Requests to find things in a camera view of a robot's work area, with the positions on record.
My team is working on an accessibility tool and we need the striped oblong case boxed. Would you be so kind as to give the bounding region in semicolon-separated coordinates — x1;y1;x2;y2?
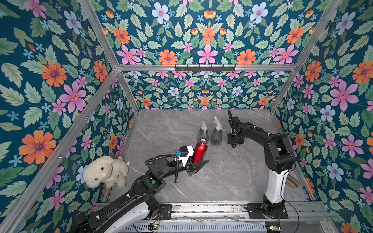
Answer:
286;174;299;189

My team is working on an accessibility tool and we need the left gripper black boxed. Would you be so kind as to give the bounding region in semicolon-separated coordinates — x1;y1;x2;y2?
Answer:
157;150;205;180

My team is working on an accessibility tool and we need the clear plastic spray bottle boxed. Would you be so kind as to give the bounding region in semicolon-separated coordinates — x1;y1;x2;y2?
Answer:
210;129;222;146
197;130;209;143

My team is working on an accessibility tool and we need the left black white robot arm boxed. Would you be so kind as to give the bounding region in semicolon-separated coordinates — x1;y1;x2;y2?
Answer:
70;154;209;233

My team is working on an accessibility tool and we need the small red object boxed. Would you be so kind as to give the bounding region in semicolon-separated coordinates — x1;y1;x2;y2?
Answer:
192;138;208;163

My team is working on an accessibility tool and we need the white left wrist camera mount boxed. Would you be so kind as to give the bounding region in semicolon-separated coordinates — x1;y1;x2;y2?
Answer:
176;146;194;167

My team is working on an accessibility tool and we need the black metal ceiling bracket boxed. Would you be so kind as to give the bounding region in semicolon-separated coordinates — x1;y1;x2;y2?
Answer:
174;65;236;72

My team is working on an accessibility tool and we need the metal base rail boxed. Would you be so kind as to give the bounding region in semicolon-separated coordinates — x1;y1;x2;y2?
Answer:
147;200;338;233

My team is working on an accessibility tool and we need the cream plush teddy bear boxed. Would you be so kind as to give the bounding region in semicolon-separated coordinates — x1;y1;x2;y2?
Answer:
83;156;128;189

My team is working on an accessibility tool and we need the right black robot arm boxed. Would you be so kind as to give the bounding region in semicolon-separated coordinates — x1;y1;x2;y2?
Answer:
227;116;296;216

